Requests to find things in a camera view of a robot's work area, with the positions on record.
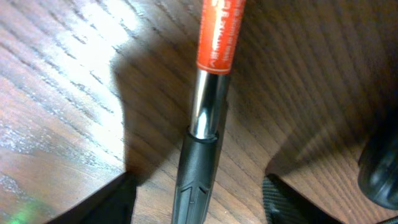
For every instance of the hammer with red black handle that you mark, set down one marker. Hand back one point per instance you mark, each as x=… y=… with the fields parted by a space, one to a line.
x=199 y=157

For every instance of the black handled screwdriver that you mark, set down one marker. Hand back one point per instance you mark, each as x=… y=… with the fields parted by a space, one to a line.
x=377 y=178

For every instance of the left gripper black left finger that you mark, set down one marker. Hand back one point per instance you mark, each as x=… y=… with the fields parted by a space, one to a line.
x=114 y=203

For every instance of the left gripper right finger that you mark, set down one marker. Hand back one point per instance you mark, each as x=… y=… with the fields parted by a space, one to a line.
x=284 y=205

